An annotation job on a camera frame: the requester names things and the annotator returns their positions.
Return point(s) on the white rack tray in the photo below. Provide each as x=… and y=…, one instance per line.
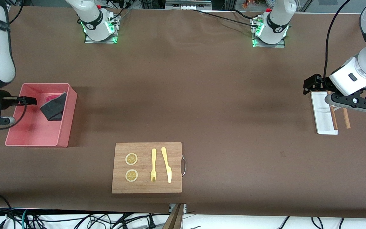
x=321, y=117

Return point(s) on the lemon slice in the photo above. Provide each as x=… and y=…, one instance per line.
x=131, y=159
x=131, y=175

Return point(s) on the yellow plastic fork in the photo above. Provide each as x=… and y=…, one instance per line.
x=153, y=165

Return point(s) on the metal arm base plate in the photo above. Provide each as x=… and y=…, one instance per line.
x=265, y=45
x=113, y=36

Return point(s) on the grey metal device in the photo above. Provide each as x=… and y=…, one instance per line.
x=186, y=4

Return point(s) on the wooden plank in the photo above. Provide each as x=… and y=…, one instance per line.
x=174, y=221

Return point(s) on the pink plastic bin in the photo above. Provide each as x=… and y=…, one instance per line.
x=37, y=133

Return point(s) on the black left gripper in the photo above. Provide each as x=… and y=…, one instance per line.
x=323, y=83

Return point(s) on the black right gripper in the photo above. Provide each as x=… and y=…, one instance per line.
x=5, y=97

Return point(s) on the black power plug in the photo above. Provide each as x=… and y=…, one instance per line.
x=152, y=223

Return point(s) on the wooden cutting board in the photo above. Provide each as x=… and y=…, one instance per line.
x=145, y=187

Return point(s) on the pink and grey cloth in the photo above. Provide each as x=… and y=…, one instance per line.
x=54, y=108

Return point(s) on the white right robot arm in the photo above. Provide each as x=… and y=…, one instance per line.
x=2, y=63

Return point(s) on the yellow plastic knife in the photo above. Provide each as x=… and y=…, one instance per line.
x=167, y=167

